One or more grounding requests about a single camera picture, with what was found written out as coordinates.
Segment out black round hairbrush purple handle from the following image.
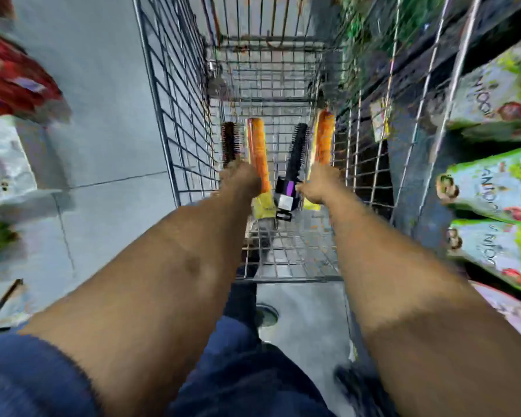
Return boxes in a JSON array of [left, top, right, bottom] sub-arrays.
[[274, 122, 310, 222]]

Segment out person's blue sleeve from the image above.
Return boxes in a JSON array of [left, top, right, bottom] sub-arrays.
[[0, 327, 101, 417]]

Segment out pink snack bag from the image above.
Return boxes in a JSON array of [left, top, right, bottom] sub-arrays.
[[471, 280, 521, 348]]

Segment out green white snack bag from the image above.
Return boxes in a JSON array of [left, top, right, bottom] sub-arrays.
[[446, 219, 521, 298], [447, 30, 521, 142], [436, 145, 521, 226]]

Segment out person's blue trousers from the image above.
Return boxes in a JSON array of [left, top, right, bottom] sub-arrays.
[[169, 264, 333, 417]]

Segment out person's right hand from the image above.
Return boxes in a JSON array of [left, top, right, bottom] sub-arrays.
[[296, 163, 346, 206]]

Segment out dark thin rod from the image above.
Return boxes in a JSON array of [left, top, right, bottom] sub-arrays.
[[0, 279, 25, 330]]

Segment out orange comb yellow packaging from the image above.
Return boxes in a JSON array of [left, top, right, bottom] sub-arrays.
[[245, 118, 277, 220], [303, 109, 336, 211]]

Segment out person's left hand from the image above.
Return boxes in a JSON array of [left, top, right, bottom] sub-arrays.
[[219, 160, 262, 200]]

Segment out round floor drain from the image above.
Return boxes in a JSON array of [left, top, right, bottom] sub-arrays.
[[256, 303, 280, 329]]

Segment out person's black shoe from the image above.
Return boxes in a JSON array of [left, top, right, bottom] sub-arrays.
[[333, 363, 402, 417]]

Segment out person's left forearm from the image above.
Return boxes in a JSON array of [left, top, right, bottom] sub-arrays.
[[19, 188, 261, 417]]

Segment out person's right forearm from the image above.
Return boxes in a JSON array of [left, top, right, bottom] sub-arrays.
[[325, 186, 521, 417]]

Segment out white bulk packet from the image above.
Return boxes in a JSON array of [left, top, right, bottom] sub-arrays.
[[0, 116, 38, 204]]

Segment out metal wire shopping cart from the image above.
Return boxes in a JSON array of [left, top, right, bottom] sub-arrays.
[[132, 0, 483, 283]]

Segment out pile of red packets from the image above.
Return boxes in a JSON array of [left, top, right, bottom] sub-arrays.
[[0, 0, 72, 123]]

